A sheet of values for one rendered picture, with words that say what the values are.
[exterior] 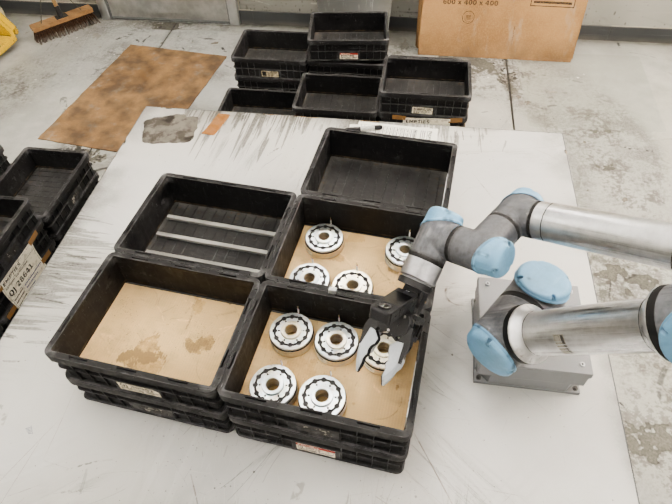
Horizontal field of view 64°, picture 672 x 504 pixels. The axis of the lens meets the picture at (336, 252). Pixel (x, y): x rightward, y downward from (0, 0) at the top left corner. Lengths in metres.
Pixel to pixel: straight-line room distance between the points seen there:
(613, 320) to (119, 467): 1.07
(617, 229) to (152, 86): 3.23
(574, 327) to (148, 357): 0.92
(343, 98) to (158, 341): 1.77
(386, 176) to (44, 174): 1.62
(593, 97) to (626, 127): 0.32
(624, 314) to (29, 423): 1.31
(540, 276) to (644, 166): 2.18
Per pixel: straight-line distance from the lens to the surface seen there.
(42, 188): 2.64
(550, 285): 1.19
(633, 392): 2.39
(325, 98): 2.79
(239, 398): 1.13
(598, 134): 3.45
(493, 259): 0.99
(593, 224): 1.02
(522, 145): 2.06
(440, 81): 2.73
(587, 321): 0.98
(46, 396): 1.56
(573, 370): 1.37
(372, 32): 3.09
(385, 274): 1.39
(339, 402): 1.18
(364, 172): 1.67
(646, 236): 1.00
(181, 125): 2.16
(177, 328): 1.37
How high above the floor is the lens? 1.93
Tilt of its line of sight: 50 degrees down
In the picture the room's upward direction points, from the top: 2 degrees counter-clockwise
